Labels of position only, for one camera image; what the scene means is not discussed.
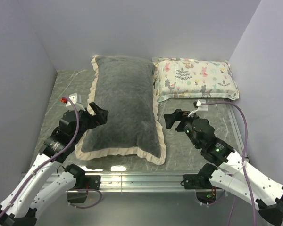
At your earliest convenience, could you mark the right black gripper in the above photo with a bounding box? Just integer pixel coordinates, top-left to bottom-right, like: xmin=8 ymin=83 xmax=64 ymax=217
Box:
xmin=163 ymin=109 xmax=202 ymax=149

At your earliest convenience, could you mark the grey pillowcase with cream ruffle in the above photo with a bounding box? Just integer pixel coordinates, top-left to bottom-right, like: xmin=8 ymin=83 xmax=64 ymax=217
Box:
xmin=75 ymin=56 xmax=166 ymax=165

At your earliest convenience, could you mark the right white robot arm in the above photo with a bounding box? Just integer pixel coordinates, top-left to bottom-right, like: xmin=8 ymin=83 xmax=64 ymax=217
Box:
xmin=164 ymin=109 xmax=283 ymax=226

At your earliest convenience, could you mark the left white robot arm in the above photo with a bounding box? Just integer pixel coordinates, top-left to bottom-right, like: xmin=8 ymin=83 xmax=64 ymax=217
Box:
xmin=0 ymin=99 xmax=108 ymax=226

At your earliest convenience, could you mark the animal print pillow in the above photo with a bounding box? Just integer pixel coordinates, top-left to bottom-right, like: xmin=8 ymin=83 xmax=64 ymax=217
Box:
xmin=152 ymin=57 xmax=240 ymax=102

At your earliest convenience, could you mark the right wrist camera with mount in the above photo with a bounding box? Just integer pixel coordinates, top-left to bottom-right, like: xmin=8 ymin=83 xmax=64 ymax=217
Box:
xmin=187 ymin=99 xmax=208 ymax=118

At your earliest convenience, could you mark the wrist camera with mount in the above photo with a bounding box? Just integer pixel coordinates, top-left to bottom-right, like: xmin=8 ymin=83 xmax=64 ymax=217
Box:
xmin=60 ymin=93 xmax=85 ymax=111
xmin=187 ymin=99 xmax=208 ymax=118

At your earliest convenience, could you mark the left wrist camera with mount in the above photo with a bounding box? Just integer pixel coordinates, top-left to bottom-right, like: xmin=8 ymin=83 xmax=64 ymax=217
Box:
xmin=60 ymin=93 xmax=85 ymax=111

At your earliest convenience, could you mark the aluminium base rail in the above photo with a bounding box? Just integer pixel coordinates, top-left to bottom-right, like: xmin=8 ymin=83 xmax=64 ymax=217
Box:
xmin=33 ymin=99 xmax=243 ymax=194

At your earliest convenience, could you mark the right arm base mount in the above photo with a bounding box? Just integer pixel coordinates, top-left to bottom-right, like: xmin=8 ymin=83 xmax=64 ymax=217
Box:
xmin=180 ymin=174 xmax=225 ymax=208

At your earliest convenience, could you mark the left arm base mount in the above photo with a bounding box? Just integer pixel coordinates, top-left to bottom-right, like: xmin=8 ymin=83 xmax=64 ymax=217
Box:
xmin=67 ymin=175 xmax=102 ymax=209

